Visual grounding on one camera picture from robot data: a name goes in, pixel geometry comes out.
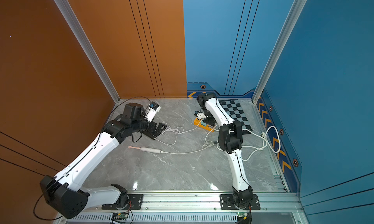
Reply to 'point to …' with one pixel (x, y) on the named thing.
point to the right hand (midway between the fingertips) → (215, 121)
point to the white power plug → (263, 134)
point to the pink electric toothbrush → (151, 150)
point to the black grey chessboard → (234, 108)
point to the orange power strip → (196, 122)
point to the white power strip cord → (261, 148)
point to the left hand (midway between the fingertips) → (159, 120)
